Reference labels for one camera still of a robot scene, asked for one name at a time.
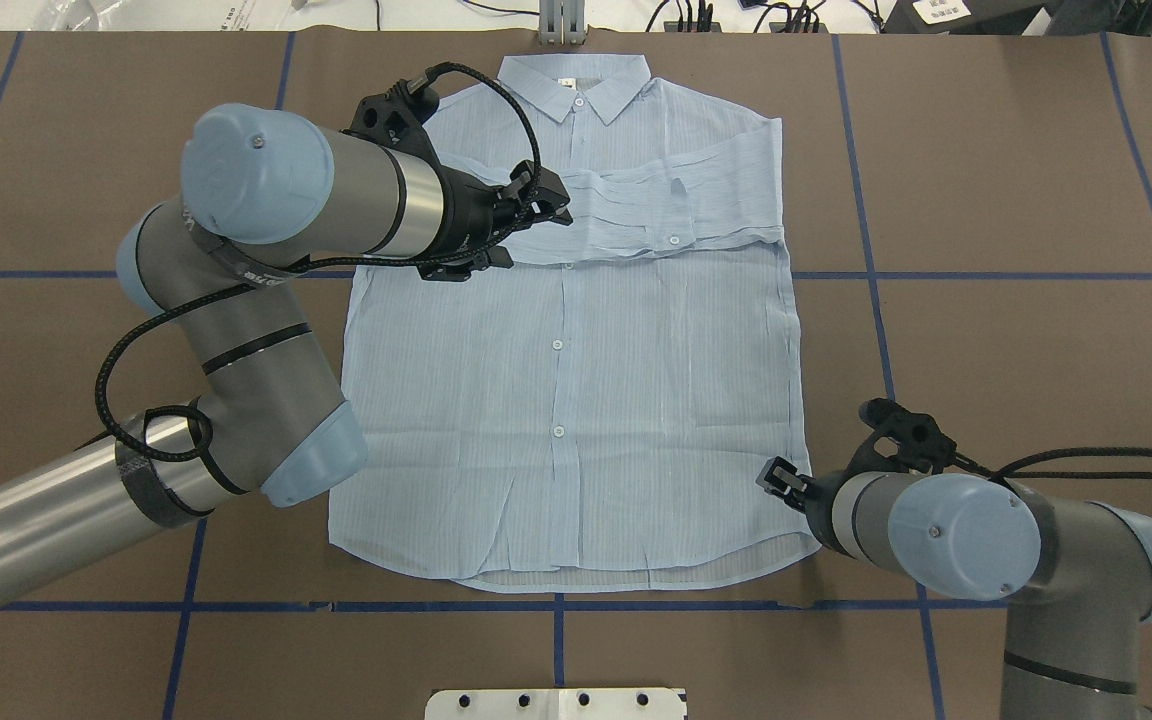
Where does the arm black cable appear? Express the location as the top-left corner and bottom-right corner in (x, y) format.
(946, 446), (1152, 483)
(94, 62), (545, 467)

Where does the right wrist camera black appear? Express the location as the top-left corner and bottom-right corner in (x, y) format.
(847, 397), (957, 473)

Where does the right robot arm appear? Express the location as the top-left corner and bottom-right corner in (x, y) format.
(756, 457), (1152, 719)

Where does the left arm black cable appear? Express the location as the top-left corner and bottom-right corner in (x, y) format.
(94, 62), (545, 467)

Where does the aluminium frame post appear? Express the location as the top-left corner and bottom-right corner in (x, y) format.
(538, 0), (588, 47)

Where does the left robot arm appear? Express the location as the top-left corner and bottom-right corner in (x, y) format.
(0, 88), (571, 607)

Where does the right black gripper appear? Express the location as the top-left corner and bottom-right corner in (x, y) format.
(756, 456), (847, 550)

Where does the light blue button shirt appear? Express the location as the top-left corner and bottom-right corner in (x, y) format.
(326, 54), (819, 593)

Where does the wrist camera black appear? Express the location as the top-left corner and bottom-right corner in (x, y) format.
(340, 79), (442, 167)
(847, 397), (957, 473)

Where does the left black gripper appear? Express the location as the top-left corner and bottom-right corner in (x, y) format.
(417, 167), (573, 283)

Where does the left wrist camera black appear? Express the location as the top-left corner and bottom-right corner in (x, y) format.
(340, 79), (442, 167)

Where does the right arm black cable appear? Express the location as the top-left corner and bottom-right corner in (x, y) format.
(946, 446), (1152, 483)

